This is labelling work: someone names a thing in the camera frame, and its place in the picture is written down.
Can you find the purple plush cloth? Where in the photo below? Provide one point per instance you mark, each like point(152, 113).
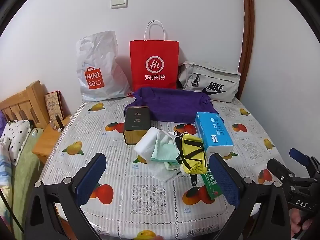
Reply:
point(2, 122)

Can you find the person's right hand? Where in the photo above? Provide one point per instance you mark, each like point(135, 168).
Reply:
point(296, 220)

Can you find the white light switch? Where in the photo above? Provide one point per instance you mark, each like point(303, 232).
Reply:
point(119, 1)

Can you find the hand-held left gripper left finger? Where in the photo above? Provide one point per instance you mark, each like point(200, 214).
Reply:
point(92, 177)

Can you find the red paper bag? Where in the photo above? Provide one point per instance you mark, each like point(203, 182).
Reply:
point(155, 52)

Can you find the yellow mesh pouch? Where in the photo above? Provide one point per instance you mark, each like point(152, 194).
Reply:
point(192, 165)

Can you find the wooden headboard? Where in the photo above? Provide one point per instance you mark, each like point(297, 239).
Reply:
point(27, 97)

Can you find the white dotted pillow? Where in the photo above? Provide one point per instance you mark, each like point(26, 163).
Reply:
point(15, 137)

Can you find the white plastic shopping bag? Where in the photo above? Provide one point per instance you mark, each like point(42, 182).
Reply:
point(100, 55)

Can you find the mint green cloth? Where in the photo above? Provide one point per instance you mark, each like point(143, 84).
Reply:
point(165, 152)

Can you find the colourful striped blanket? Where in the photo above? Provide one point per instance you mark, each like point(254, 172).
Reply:
point(5, 180)

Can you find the dark stick-shaped object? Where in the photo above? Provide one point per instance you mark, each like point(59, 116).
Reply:
point(58, 123)

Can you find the white foam sponge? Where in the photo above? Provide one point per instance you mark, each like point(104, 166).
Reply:
point(146, 145)

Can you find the grey waist bag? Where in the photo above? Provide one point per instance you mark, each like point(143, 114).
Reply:
point(217, 77)

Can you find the green snack packet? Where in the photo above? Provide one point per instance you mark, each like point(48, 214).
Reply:
point(211, 190)

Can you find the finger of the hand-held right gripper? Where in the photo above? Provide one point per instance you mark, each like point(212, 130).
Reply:
point(280, 171)
point(300, 156)

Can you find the blue tissue pack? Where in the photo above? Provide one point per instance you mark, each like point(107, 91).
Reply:
point(212, 132)

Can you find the brown wooden door frame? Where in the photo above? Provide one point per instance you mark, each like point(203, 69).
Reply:
point(246, 30)

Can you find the green blanket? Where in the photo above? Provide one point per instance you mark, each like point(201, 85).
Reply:
point(25, 170)

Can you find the fruit print tablecloth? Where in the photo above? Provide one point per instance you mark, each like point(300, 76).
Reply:
point(125, 192)

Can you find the wooden nightstand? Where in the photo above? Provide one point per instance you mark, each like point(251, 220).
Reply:
point(47, 140)

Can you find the dark green tea box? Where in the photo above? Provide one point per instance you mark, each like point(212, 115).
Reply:
point(136, 120)

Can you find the patterned brown box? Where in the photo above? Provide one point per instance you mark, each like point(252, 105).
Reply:
point(53, 105)

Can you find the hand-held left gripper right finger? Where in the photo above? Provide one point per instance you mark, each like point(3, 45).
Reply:
point(223, 180)

